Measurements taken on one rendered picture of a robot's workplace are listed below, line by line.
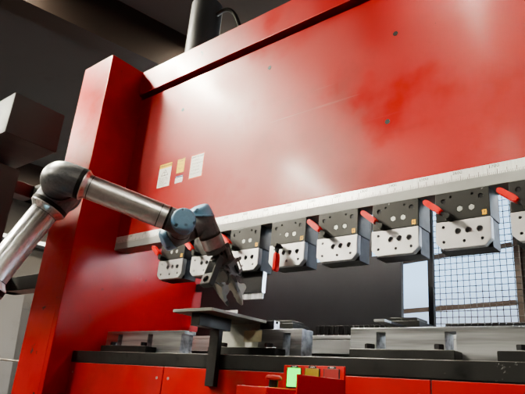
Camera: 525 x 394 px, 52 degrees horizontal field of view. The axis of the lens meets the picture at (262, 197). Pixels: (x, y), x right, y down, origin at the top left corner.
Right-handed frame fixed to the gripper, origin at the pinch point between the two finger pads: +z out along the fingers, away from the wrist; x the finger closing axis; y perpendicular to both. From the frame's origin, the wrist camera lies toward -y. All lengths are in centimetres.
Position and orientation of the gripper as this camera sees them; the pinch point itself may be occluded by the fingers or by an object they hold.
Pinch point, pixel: (232, 303)
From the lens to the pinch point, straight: 187.3
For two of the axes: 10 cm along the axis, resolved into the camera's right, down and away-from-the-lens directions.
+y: 5.4, -3.6, 7.6
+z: 3.5, 9.2, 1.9
